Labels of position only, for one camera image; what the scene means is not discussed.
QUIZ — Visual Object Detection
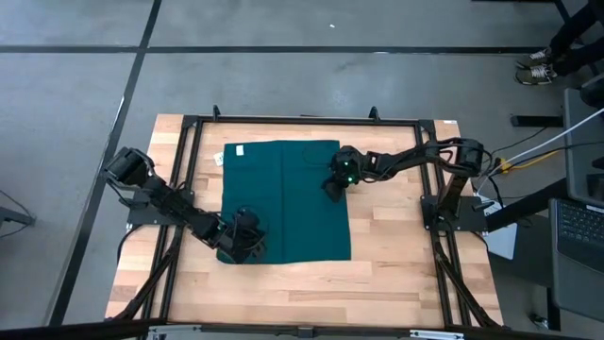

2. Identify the black metal crossbar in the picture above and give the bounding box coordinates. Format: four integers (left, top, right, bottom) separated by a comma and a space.
0, 318, 604, 340

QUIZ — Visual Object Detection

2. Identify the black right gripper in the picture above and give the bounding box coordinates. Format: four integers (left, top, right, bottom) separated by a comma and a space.
322, 145, 369, 204

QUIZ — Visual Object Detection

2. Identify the black table foot bar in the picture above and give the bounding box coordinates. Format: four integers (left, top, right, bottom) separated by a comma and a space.
510, 114, 565, 128

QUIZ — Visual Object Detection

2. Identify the silver bracket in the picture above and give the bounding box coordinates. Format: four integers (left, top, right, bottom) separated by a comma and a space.
409, 329, 466, 340

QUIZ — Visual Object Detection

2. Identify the grey stand foot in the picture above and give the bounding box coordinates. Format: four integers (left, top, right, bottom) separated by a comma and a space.
0, 188, 38, 239

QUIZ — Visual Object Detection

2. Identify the white paper sheet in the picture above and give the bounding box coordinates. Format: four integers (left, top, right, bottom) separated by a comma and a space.
482, 221, 519, 262

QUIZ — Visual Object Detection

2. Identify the dark laptop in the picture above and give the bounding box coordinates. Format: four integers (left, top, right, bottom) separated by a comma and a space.
548, 197, 604, 276

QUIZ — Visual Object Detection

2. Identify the black metal table frame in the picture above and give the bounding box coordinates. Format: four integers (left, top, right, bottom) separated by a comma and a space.
106, 105, 504, 332

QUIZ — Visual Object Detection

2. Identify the black cable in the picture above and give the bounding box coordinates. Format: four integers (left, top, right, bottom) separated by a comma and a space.
484, 126, 549, 162

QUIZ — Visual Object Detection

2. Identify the person's leg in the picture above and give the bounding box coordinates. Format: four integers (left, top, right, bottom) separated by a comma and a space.
553, 38, 604, 77
548, 1, 599, 59

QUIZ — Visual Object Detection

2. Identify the yellow cable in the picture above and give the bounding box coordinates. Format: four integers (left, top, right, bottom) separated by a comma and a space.
495, 149, 567, 172

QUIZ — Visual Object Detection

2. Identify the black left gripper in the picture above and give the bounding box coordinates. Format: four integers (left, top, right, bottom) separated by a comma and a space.
219, 206, 267, 265

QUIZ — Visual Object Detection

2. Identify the black slanted table leg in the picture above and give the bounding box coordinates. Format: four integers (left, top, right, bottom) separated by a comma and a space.
485, 178, 568, 233

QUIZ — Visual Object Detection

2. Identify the grey side table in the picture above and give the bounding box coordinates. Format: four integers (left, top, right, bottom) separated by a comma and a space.
548, 86, 604, 324

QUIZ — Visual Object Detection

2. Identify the green microfiber towel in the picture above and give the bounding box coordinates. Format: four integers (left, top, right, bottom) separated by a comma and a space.
213, 139, 353, 266

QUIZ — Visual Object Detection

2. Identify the person's shoe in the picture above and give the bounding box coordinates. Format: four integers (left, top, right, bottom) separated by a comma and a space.
515, 46, 554, 69
514, 63, 559, 87

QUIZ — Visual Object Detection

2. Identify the white cable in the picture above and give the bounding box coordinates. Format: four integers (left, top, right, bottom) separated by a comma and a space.
475, 107, 604, 191

